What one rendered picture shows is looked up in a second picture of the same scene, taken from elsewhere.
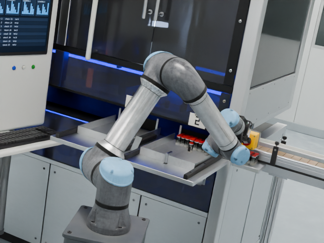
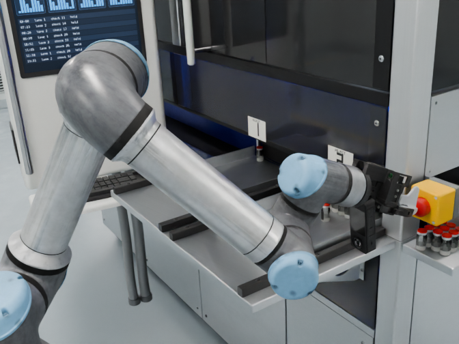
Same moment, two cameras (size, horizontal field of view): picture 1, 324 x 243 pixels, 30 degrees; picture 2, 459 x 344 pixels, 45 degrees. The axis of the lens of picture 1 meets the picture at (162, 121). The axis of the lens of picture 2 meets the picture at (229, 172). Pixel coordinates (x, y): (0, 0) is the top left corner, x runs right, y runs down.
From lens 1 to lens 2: 1.65 m
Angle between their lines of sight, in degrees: 33
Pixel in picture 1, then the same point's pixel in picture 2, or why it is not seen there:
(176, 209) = (330, 310)
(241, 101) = (406, 122)
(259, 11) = not seen: outside the picture
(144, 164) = (199, 252)
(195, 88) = (102, 126)
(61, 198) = not seen: hidden behind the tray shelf
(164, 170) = (219, 270)
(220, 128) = (212, 215)
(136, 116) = (52, 187)
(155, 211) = (304, 306)
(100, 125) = (218, 166)
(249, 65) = (412, 41)
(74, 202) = not seen: hidden behind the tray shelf
